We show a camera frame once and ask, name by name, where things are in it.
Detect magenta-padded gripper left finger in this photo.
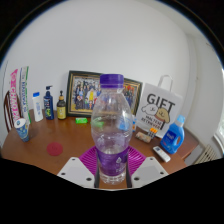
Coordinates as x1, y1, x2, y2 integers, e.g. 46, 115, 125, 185
57, 145, 100, 189

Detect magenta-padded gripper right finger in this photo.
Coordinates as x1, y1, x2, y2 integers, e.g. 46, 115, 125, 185
125, 145, 169, 189

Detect clear purple-capped water bottle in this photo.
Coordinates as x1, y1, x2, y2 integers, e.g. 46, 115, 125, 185
90, 73, 134, 185

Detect white remote control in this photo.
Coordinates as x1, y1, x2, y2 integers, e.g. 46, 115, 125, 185
152, 145, 172, 163

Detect flat round red coaster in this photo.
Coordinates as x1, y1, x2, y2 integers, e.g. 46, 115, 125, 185
46, 141, 64, 157

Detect beige snack packet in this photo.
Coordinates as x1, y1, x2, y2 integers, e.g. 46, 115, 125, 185
134, 131, 153, 144

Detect orange-tipped battery pack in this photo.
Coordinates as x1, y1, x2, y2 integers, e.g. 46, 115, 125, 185
147, 127, 158, 139

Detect blue detergent bottle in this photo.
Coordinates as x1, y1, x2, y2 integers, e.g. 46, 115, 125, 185
159, 114, 186, 155

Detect green soap packet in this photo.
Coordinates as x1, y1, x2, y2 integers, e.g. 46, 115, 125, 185
75, 117, 89, 125

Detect white printed paper bag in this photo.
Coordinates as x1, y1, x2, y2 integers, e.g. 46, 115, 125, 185
134, 74, 184, 139

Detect amber yellow-label pump bottle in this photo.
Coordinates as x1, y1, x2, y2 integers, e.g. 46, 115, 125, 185
56, 90, 67, 121

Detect blue patterned paper cup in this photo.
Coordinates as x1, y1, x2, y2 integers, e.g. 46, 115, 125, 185
13, 117, 31, 143

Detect dark blue pump bottle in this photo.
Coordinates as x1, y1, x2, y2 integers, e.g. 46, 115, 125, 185
43, 85, 55, 121

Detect white blue-capped lotion bottle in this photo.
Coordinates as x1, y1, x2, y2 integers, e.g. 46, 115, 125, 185
31, 91, 45, 123

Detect framed group photo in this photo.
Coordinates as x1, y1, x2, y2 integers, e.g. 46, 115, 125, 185
65, 69, 144, 118

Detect white blue shuttlecock tube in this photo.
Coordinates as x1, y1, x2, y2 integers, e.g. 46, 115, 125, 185
18, 65, 32, 125

